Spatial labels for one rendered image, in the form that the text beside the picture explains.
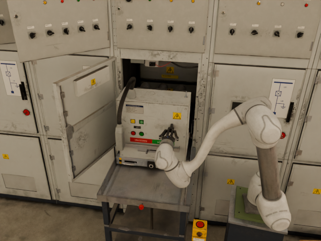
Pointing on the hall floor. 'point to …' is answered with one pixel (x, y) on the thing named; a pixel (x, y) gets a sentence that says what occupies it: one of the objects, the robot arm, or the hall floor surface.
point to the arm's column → (250, 234)
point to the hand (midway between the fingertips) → (171, 127)
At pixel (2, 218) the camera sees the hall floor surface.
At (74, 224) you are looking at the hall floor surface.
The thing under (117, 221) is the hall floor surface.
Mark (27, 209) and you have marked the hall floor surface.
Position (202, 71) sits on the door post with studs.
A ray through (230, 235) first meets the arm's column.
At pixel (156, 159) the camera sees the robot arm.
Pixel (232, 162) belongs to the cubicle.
